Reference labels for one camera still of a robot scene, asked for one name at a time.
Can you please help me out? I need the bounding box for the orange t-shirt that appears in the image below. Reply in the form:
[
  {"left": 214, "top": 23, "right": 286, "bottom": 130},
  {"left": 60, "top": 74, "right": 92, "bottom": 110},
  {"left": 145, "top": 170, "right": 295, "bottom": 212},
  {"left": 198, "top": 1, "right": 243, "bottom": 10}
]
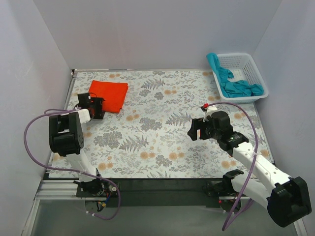
[{"left": 89, "top": 80, "right": 128, "bottom": 114}]

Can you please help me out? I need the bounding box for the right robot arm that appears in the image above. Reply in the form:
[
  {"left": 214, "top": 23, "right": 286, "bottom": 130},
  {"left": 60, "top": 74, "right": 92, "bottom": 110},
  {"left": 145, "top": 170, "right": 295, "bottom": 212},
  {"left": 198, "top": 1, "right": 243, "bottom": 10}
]
[{"left": 188, "top": 110, "right": 312, "bottom": 227}]

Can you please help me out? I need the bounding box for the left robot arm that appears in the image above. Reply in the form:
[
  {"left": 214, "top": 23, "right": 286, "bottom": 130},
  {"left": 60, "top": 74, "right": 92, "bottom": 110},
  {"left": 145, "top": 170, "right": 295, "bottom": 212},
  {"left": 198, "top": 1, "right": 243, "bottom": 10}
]
[{"left": 49, "top": 93, "right": 105, "bottom": 197}]

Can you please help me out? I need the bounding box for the teal t-shirt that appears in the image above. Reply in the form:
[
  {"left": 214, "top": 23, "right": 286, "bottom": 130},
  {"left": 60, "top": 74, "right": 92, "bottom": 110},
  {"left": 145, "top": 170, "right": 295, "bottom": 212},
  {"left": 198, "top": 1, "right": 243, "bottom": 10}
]
[{"left": 206, "top": 53, "right": 265, "bottom": 98}]

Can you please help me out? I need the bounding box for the floral table mat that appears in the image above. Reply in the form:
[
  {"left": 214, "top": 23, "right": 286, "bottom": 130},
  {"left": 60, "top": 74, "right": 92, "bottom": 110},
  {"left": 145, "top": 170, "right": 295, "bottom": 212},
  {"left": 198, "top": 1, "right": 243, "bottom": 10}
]
[{"left": 49, "top": 70, "right": 276, "bottom": 179}]

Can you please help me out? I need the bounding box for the white plastic basket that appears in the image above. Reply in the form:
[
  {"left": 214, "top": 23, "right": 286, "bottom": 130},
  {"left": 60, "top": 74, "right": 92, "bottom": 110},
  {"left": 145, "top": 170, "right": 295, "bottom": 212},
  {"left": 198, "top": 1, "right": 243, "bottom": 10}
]
[{"left": 207, "top": 53, "right": 269, "bottom": 105}]

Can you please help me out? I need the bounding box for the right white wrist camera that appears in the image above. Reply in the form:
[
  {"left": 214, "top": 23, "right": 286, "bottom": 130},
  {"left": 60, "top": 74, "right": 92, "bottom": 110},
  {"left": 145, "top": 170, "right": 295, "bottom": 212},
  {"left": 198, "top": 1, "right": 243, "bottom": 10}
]
[{"left": 201, "top": 103, "right": 218, "bottom": 122}]

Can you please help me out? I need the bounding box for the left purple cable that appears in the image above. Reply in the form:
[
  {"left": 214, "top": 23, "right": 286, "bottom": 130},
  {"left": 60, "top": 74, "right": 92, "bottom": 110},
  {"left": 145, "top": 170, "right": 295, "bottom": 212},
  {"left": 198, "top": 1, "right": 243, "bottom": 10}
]
[{"left": 23, "top": 108, "right": 122, "bottom": 221}]

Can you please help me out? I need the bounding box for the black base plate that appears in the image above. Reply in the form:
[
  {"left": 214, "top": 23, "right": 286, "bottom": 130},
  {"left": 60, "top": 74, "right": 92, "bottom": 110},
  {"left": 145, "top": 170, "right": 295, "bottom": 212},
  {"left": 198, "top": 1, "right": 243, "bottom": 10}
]
[{"left": 76, "top": 178, "right": 255, "bottom": 208}]

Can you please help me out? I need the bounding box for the aluminium frame rail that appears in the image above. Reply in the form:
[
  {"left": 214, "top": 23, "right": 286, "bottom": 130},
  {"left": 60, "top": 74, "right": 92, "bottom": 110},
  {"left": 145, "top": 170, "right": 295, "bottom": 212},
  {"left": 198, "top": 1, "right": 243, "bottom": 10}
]
[{"left": 34, "top": 178, "right": 296, "bottom": 200}]

